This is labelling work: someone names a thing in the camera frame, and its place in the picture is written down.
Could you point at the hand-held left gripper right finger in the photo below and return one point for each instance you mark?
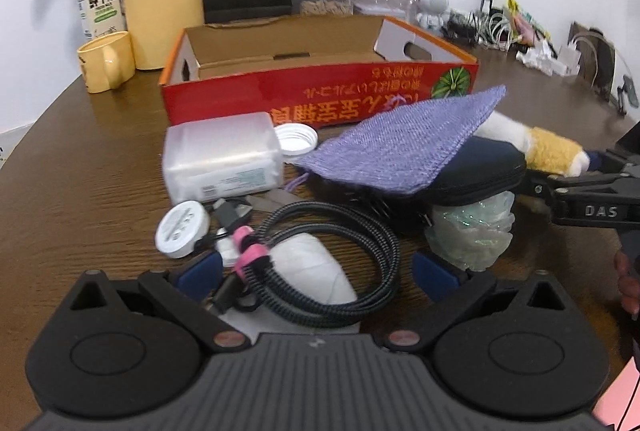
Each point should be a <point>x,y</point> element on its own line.
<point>435,276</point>

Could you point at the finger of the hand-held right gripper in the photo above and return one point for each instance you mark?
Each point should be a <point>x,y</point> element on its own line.
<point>537,188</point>
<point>597,161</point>

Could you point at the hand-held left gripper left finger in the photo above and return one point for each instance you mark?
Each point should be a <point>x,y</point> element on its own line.
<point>200,268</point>

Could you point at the yellow white plush toy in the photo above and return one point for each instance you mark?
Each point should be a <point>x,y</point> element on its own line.
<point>550,151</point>

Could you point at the dark blue zip case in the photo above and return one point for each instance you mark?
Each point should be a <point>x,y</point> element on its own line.
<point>480,171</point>

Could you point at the white ribbed jar lid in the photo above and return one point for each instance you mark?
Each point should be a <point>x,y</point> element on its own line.
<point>295,141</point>

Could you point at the red cardboard box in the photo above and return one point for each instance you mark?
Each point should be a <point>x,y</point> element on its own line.
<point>280,91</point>

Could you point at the person's right hand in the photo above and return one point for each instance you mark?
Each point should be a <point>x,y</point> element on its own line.
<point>629,281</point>

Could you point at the small white cap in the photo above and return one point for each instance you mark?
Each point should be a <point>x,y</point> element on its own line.
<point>227,253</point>

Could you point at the iridescent plastic wrap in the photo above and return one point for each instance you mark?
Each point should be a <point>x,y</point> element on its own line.
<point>470,231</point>

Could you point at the black clip stand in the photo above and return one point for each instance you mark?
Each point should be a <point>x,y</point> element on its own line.
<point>627,93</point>

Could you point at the dark brown pouch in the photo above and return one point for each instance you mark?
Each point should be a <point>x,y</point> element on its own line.
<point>602,61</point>

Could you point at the crumpled white paper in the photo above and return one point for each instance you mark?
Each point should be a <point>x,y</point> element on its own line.
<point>545,61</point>

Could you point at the purple knitted pouch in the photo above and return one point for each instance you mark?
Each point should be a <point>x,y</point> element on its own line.
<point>400,146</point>

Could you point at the yellow pink snack packet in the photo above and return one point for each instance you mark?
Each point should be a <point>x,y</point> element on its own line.
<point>525,21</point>

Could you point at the white astronaut speaker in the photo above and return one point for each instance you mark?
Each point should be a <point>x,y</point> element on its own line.
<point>434,3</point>

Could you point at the yellow mug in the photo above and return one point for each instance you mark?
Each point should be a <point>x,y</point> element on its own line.
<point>107,61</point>

